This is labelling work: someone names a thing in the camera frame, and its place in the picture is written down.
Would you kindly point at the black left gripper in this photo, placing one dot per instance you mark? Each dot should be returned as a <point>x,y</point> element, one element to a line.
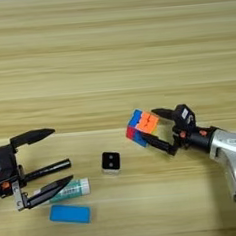
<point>5,189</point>

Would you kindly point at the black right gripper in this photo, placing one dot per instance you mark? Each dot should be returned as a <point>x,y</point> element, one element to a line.
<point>202,138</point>

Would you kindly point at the multicoloured puzzle cube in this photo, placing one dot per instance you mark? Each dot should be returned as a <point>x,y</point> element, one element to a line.
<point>145,123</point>

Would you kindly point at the blue rectangular eraser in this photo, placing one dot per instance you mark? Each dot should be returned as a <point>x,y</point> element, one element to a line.
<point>70,214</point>

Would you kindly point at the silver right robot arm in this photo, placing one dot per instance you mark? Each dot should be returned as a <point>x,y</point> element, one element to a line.
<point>233,161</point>

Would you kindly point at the black marker pen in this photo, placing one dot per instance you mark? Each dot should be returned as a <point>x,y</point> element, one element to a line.
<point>50,168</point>

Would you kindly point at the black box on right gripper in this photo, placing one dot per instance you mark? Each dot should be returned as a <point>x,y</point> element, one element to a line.
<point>183,116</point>

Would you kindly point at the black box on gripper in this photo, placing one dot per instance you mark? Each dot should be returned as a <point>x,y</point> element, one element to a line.
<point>4,162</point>
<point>183,116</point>

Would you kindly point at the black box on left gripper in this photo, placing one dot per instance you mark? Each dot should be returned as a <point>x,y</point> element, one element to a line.
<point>4,162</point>

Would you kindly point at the green and white glue stick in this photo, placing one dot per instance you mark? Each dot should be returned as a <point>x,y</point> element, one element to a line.
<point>77,187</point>

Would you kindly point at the small black square block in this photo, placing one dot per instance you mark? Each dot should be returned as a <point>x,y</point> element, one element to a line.
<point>110,161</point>

